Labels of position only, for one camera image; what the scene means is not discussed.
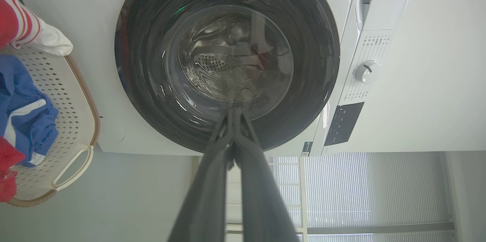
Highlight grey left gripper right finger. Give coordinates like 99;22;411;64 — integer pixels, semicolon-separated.
234;107;300;242

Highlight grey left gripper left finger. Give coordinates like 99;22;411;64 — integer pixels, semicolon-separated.
167;107;234;242

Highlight black round washing machine door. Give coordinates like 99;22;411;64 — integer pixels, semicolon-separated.
115;0;341;153

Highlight white front-load washing machine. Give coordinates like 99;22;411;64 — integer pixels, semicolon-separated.
8;0;420;157

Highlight white window blinds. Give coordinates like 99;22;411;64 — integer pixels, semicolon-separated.
266;152;456;242

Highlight black display panel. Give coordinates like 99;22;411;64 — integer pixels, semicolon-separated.
324;102;365;146

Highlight round white filter cover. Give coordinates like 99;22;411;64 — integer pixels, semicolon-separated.
98;117;125;144

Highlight steel perforated washer drum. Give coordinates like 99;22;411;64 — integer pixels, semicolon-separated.
178;14;293;102

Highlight white round control knob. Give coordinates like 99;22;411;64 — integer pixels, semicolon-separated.
355;60;382;85

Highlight cream perforated laundry basket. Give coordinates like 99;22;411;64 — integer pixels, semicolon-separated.
0;45;101;207

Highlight blue white-striped shorts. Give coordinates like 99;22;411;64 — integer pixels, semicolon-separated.
0;54;59;167

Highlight white detergent drawer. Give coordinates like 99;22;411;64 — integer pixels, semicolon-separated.
355;0;420;32

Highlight red basketball jersey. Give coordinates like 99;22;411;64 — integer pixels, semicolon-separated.
0;0;74;203

